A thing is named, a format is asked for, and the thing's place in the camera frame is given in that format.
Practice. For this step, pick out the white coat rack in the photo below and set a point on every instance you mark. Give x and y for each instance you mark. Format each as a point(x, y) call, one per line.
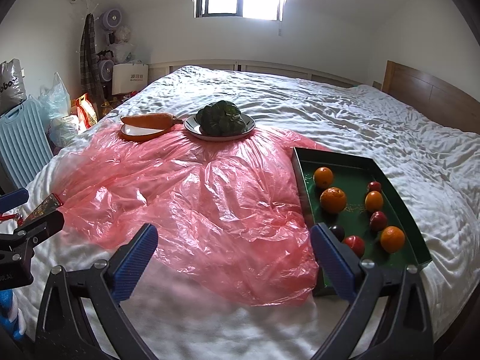
point(87, 7)

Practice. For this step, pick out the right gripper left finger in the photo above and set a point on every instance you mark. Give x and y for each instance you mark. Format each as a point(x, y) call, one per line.
point(129, 262)

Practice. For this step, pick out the red apple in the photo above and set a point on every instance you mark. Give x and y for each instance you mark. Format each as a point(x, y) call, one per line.
point(378, 221)
point(356, 244)

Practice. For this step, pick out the grey white plate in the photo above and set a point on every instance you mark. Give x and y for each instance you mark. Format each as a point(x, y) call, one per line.
point(192, 126)

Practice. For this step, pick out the green leafy vegetable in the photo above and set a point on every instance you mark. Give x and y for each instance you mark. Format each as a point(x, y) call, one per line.
point(221, 119)

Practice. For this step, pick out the light blue suitcase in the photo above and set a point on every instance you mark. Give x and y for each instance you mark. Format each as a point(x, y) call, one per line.
point(24, 146)

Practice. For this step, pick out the orange rimmed plate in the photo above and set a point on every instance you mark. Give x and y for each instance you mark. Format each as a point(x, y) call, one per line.
point(140, 134)

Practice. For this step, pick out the purple fan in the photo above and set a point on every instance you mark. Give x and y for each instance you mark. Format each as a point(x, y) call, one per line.
point(111, 19)
point(105, 70)

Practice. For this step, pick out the silver printed bag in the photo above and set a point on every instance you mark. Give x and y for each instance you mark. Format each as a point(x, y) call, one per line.
point(12, 91)

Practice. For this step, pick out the white bed sheet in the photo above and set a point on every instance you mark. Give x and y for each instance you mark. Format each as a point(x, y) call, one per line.
point(435, 170)

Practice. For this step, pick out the upper purple fan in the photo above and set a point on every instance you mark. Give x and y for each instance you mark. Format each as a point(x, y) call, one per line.
point(111, 19)

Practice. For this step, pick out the lower purple fan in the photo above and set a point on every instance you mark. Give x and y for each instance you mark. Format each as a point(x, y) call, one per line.
point(105, 70)

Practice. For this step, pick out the large front tangerine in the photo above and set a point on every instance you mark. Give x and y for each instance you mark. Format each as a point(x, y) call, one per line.
point(333, 200)

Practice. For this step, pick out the wooden headboard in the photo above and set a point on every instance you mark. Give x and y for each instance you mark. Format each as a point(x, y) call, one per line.
point(436, 99)

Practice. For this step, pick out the clear plastic bag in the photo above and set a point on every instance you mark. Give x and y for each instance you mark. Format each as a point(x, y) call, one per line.
point(55, 99)

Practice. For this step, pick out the white slatted bed frame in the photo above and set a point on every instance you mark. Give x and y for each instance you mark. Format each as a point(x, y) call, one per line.
point(158, 70)

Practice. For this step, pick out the plaid scarf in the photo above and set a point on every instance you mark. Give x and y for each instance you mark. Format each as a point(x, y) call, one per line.
point(89, 75)

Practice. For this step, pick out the dark plum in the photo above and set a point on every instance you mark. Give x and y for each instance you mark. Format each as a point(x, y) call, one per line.
point(338, 231)

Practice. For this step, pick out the pink plastic sheet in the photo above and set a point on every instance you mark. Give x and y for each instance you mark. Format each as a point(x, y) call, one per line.
point(226, 213)

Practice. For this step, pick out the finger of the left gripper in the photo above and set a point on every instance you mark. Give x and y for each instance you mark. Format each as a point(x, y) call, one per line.
point(35, 231)
point(13, 199)

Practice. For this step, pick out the orange snack bag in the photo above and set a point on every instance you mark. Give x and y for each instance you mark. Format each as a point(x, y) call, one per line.
point(85, 112)

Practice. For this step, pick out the orange carrot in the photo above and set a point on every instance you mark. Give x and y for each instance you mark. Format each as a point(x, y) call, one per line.
point(159, 121)

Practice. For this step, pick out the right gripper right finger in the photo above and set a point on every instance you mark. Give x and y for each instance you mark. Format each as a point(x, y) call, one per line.
point(337, 261)

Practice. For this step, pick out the orange tangerine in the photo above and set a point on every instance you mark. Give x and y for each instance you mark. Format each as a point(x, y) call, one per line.
point(373, 201)
point(392, 239)
point(323, 177)

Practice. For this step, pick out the small red fruit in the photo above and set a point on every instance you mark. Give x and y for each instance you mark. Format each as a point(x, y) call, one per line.
point(374, 186)

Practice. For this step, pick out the green tray box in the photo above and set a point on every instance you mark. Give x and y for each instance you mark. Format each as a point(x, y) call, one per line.
point(352, 174)

